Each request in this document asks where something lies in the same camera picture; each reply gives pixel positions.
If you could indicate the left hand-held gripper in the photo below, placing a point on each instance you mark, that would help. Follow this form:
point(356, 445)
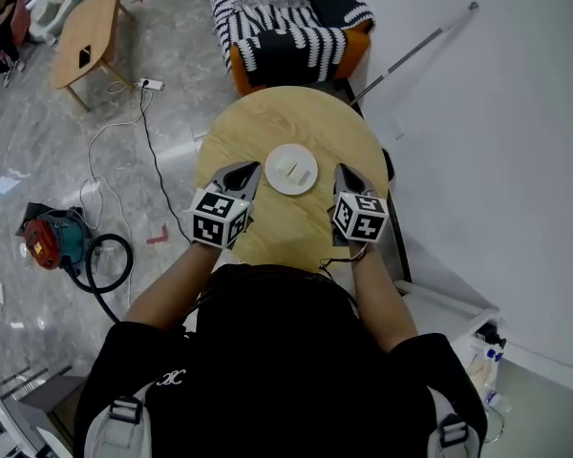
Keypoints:
point(212, 217)

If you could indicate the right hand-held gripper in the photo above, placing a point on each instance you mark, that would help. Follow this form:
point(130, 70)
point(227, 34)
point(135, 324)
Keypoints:
point(360, 220)

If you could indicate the white plate of food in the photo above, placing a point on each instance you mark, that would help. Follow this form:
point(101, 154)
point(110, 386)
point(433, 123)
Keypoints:
point(279, 181)

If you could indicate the person's left forearm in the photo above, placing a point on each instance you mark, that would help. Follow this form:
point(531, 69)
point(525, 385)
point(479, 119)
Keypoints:
point(172, 284)

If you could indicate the person's right forearm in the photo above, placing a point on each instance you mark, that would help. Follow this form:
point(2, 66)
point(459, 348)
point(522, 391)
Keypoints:
point(379, 298)

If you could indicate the round wooden table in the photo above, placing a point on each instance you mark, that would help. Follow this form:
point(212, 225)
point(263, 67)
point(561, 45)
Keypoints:
point(291, 117)

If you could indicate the white power strip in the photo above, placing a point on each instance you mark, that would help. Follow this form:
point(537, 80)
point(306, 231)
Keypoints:
point(150, 84)

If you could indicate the grey mop pole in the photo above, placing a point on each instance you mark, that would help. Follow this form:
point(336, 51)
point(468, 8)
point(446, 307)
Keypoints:
point(410, 53)

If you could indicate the black and white striped blanket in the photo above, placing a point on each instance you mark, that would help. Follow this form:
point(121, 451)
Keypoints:
point(277, 27)

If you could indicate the person's black shirt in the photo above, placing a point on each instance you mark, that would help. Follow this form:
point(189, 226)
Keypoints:
point(277, 360)

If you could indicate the red and teal vacuum cleaner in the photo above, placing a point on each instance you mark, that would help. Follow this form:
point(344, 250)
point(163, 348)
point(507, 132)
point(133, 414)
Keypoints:
point(57, 239)

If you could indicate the black phone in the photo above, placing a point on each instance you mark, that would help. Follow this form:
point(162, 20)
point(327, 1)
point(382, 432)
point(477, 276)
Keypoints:
point(84, 56)

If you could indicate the wooden coffee table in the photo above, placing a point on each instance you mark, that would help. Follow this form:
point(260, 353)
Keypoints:
point(88, 27)

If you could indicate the clear plastic bottle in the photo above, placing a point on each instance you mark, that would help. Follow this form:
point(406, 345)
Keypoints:
point(496, 401)

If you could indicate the grey and white equipment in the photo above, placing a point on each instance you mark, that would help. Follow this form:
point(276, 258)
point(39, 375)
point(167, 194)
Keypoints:
point(9, 413)

